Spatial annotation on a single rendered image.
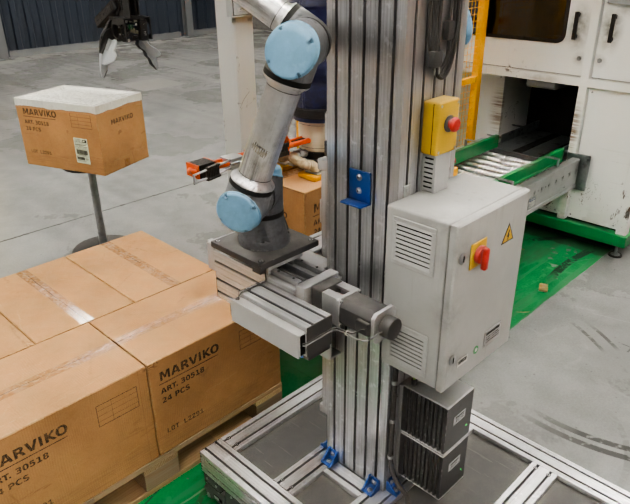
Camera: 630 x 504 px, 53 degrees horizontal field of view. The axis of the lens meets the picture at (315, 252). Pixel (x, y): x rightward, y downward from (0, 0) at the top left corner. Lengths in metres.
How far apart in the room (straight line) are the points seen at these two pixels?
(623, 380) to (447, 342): 1.75
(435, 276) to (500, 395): 1.51
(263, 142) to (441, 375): 0.74
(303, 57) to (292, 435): 1.42
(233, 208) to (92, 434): 0.98
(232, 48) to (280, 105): 2.12
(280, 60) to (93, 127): 2.44
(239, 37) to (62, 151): 1.25
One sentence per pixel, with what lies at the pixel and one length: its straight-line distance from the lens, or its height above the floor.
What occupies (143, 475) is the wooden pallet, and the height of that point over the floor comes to 0.10.
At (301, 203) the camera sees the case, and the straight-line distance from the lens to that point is 2.47.
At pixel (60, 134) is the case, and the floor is 0.84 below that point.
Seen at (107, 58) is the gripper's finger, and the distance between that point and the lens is 1.65.
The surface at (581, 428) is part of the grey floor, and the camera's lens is 2.93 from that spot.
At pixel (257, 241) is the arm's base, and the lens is 1.77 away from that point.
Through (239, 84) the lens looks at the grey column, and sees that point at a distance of 3.62.
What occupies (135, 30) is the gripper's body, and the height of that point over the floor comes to 1.63.
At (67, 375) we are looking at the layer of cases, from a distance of 2.27.
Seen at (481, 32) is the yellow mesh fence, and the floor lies 1.29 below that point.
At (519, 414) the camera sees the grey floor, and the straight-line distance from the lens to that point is 2.92.
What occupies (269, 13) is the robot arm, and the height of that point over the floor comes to 1.66.
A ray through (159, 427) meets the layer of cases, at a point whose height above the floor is 0.27.
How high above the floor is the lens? 1.81
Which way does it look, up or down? 26 degrees down
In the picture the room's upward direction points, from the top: 1 degrees counter-clockwise
